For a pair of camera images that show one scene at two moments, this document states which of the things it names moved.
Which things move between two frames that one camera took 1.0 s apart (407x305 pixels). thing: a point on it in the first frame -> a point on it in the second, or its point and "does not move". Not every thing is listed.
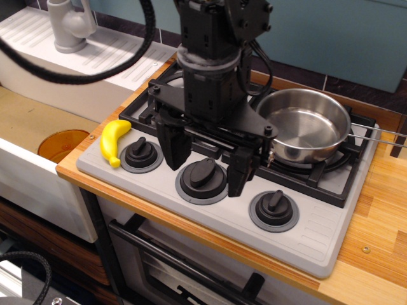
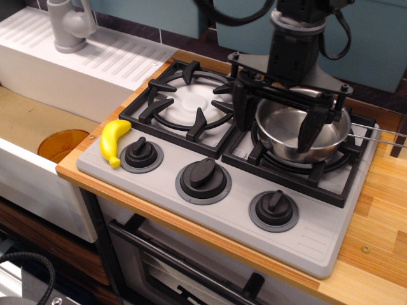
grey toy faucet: x=71 y=28 does not move
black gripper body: x=215 y=103 -> x=294 y=59
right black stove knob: x=274 y=211 does not move
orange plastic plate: x=56 y=145 does not move
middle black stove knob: x=202 y=182 does not move
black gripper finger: x=243 y=165 -> x=327 y=109
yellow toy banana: x=112 y=133 does not move
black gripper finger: x=174 y=129 -> x=244 y=102
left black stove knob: x=141 y=156 does not move
